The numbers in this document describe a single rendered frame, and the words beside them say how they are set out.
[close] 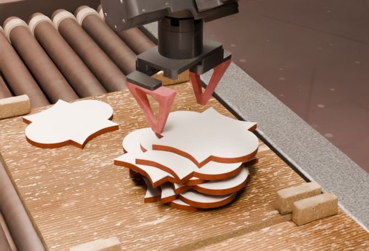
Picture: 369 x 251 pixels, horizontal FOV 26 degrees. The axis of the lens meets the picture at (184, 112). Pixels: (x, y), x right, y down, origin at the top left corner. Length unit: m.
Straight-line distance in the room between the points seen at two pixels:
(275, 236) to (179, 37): 0.27
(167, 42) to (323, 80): 2.55
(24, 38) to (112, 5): 0.64
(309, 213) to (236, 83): 0.44
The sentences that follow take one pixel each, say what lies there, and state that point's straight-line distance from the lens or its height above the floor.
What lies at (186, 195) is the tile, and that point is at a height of 0.96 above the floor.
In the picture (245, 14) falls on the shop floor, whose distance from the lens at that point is 4.20.
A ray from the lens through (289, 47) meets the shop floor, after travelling 3.82.
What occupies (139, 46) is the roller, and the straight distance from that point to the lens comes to 1.51.
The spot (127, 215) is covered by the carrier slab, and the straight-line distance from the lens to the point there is 1.00.
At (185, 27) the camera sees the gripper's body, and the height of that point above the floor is 1.15.
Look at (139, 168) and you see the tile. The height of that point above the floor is 0.98.
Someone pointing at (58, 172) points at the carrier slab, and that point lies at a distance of 1.09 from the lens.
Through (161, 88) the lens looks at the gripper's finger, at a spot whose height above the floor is 1.08.
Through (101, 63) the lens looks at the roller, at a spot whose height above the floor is 0.92.
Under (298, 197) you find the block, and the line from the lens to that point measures 1.00.
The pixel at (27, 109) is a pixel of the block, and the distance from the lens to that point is 1.24.
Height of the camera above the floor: 1.52
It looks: 28 degrees down
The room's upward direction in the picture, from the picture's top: straight up
